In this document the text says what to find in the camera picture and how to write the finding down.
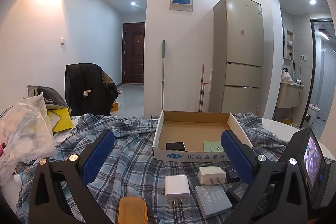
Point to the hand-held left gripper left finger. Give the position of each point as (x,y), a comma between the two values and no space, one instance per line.
(97,155)

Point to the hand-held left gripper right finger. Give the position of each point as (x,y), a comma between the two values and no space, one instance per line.
(237,158)

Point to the grey printed box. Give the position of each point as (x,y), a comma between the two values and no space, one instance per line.
(213,200)

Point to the cardboard box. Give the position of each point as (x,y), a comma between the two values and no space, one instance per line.
(193,134)

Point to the black box with triangle mark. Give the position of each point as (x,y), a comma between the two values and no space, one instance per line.
(231,173)

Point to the green card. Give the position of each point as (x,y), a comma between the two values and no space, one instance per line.
(211,146)

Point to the cream charger plug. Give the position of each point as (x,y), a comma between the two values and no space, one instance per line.
(211,174)

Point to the white paper stack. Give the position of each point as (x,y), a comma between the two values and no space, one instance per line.
(64,136)

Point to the blue plaid cloth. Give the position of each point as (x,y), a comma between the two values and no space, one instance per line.
(136,150)

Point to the white bin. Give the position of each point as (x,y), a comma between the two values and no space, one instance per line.
(313,112)

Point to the orange box on floor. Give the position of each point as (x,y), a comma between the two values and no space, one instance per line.
(114,107)

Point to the small black box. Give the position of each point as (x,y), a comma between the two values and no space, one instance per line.
(175,146)

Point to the orange plastic case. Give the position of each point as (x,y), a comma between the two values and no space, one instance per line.
(132,211)

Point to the white charger plug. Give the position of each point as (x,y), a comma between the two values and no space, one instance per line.
(176,187)

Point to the black jacket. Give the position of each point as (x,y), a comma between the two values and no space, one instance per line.
(84,87)

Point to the beige vanity cabinet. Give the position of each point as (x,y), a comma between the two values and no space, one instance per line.
(288,95)

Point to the clear plastic bag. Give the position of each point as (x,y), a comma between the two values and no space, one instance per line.
(25,134)

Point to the grey bag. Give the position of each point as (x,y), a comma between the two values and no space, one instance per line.
(52,94)

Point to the brown chair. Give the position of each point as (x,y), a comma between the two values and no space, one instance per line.
(108,78)

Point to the red broom and dustpan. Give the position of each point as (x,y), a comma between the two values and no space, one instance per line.
(201,87)

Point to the beige cloth pile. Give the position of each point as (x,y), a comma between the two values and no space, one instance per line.
(286,77)

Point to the beige refrigerator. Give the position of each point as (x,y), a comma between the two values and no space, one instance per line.
(240,56)

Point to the black framed glass door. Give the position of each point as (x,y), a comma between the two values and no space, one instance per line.
(313,56)

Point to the dark wooden door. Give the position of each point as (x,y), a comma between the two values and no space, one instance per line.
(134,53)

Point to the wall mirror cabinet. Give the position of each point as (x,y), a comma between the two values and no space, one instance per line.
(288,43)

